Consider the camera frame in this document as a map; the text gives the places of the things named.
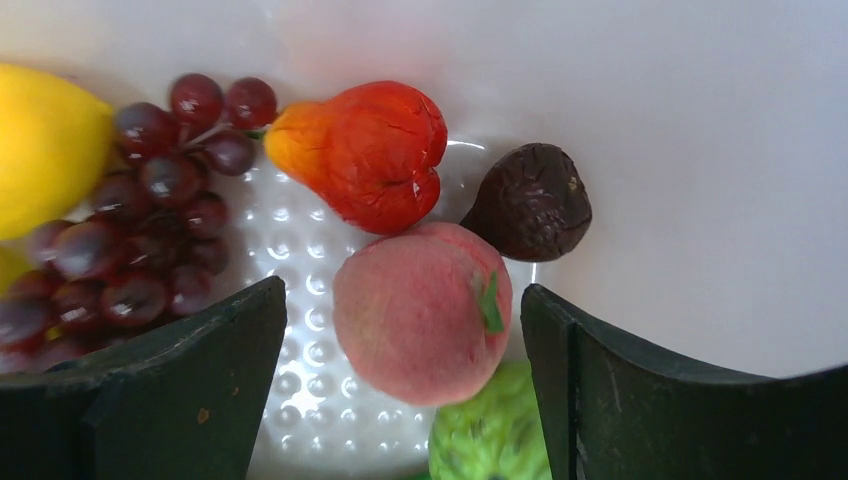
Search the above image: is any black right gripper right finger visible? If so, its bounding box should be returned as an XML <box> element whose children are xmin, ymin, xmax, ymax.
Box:
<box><xmin>520</xmin><ymin>284</ymin><xmax>847</xmax><ymax>479</ymax></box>

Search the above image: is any yellow lemon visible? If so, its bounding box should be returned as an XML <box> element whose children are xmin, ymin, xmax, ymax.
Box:
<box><xmin>1</xmin><ymin>64</ymin><xmax>114</xmax><ymax>240</ymax></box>

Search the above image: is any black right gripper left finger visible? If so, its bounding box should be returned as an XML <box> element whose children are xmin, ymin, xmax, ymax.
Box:
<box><xmin>1</xmin><ymin>276</ymin><xmax>287</xmax><ymax>479</ymax></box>

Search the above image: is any dark brown fig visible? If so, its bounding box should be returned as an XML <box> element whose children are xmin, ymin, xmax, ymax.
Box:
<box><xmin>460</xmin><ymin>143</ymin><xmax>593</xmax><ymax>263</ymax></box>

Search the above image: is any red orange wax apple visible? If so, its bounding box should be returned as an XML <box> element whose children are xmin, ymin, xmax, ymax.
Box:
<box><xmin>263</xmin><ymin>80</ymin><xmax>448</xmax><ymax>235</ymax></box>

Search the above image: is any pink peach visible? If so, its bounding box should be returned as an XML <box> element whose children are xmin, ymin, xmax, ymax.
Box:
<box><xmin>332</xmin><ymin>222</ymin><xmax>513</xmax><ymax>406</ymax></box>

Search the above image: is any purple grape bunch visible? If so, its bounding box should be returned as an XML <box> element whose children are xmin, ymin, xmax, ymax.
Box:
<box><xmin>1</xmin><ymin>73</ymin><xmax>278</xmax><ymax>374</ymax></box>

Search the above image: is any white plastic basket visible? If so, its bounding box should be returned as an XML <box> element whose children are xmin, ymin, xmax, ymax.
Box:
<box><xmin>0</xmin><ymin>0</ymin><xmax>848</xmax><ymax>480</ymax></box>

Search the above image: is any yellow green starfruit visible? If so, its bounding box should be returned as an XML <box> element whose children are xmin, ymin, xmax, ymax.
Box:
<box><xmin>0</xmin><ymin>246</ymin><xmax>32</xmax><ymax>294</ymax></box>

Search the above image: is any green custard apple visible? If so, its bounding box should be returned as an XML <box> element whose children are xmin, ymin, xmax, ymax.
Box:
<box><xmin>428</xmin><ymin>361</ymin><xmax>552</xmax><ymax>480</ymax></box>

